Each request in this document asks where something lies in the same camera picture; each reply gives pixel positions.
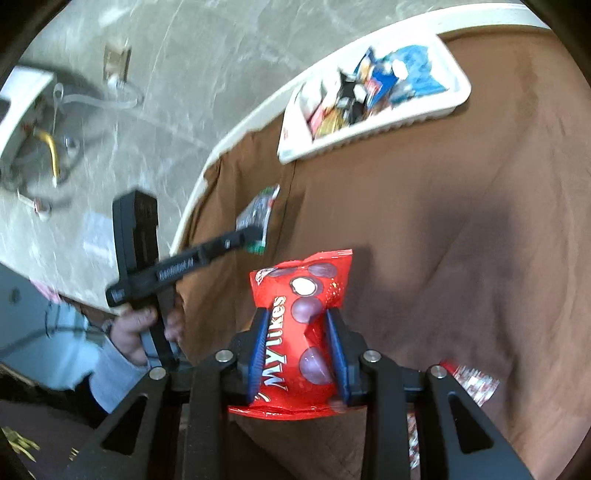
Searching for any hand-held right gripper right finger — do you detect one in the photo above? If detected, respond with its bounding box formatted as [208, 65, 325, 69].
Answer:
[325, 307, 534, 480]

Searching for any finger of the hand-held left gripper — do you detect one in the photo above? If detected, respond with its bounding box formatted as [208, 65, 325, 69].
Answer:
[198, 226, 262, 264]

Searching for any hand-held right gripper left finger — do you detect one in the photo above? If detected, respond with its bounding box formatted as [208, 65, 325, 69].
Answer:
[62, 307, 273, 480]

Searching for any red chocolate ball packet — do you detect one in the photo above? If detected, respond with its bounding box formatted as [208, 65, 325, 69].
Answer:
[226, 249, 354, 421]

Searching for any silver green snack packet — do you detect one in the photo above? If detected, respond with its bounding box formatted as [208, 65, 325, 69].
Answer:
[235, 185, 281, 256]

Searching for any gold bar wrapper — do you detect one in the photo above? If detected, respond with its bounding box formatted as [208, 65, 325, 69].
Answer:
[318, 107, 352, 136]

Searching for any white plastic tray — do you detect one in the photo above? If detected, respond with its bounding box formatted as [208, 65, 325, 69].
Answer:
[277, 34, 472, 164]

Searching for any black snack packet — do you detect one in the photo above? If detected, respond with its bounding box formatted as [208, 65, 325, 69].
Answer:
[336, 69, 371, 126]

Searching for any blue cake packet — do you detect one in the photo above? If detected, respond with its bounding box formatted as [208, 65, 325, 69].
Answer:
[355, 47, 400, 110]

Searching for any light blue packet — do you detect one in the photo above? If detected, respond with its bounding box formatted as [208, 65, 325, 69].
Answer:
[398, 45, 457, 99]

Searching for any person's left forearm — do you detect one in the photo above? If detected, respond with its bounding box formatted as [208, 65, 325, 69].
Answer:
[0, 298, 155, 415]

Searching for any person's left hand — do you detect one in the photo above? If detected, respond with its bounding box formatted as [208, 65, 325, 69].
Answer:
[113, 302, 186, 367]

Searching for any red white patterned packet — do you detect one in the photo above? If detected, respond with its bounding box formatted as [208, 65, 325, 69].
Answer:
[438, 360, 502, 408]

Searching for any clear plastic tube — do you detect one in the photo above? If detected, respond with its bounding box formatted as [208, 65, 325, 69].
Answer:
[54, 83, 145, 112]

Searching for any brown tablecloth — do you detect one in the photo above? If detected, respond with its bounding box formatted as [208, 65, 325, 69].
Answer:
[170, 28, 591, 480]

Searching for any white appliance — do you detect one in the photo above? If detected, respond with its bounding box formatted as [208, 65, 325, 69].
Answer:
[0, 65, 54, 160]

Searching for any floor outlet plate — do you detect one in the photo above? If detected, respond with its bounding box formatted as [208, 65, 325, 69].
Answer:
[102, 43, 133, 82]

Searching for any yellow hose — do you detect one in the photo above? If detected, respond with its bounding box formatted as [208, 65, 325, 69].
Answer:
[36, 129, 62, 182]

